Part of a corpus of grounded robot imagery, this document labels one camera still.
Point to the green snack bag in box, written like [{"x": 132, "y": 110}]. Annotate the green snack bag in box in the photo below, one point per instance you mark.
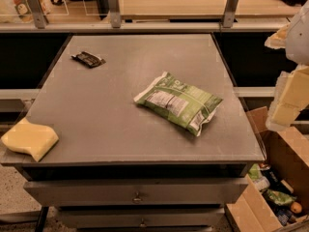
[{"x": 278, "y": 198}]

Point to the yellow wavy sponge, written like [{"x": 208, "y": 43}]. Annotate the yellow wavy sponge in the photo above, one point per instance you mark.
[{"x": 31, "y": 139}]

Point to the cardboard box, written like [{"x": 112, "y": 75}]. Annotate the cardboard box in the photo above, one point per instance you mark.
[{"x": 288, "y": 157}]

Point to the orange white package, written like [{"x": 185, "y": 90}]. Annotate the orange white package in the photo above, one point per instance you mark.
[{"x": 18, "y": 11}]

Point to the upper grey drawer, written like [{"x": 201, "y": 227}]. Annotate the upper grey drawer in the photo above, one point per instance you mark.
[{"x": 136, "y": 192}]

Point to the lower grey drawer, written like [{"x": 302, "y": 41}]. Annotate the lower grey drawer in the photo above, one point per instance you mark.
[{"x": 141, "y": 218}]

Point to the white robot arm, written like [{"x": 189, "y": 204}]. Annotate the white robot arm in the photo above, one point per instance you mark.
[{"x": 297, "y": 41}]

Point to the metal bracket post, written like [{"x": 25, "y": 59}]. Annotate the metal bracket post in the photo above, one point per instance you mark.
[
  {"x": 40, "y": 20},
  {"x": 228, "y": 17},
  {"x": 115, "y": 15}
]

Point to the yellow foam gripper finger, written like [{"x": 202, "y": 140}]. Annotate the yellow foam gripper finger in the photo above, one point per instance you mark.
[
  {"x": 291, "y": 96},
  {"x": 278, "y": 40}
]

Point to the dark rxbar chocolate wrapper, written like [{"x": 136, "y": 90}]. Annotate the dark rxbar chocolate wrapper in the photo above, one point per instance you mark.
[{"x": 87, "y": 59}]

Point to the grey drawer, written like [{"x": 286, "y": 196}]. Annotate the grey drawer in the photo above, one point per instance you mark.
[
  {"x": 141, "y": 218},
  {"x": 136, "y": 192}
]

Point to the left metal bracket post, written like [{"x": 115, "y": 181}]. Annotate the left metal bracket post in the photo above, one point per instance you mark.
[{"x": 40, "y": 20}]

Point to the orange fruit in box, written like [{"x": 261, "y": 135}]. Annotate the orange fruit in box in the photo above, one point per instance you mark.
[{"x": 296, "y": 208}]

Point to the middle metal bracket post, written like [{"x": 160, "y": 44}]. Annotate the middle metal bracket post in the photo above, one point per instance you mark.
[{"x": 115, "y": 15}]

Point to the right metal bracket post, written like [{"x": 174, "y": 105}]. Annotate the right metal bracket post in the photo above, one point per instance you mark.
[{"x": 228, "y": 17}]

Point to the green jalapeno chip bag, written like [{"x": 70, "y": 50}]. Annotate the green jalapeno chip bag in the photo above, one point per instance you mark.
[{"x": 182, "y": 104}]

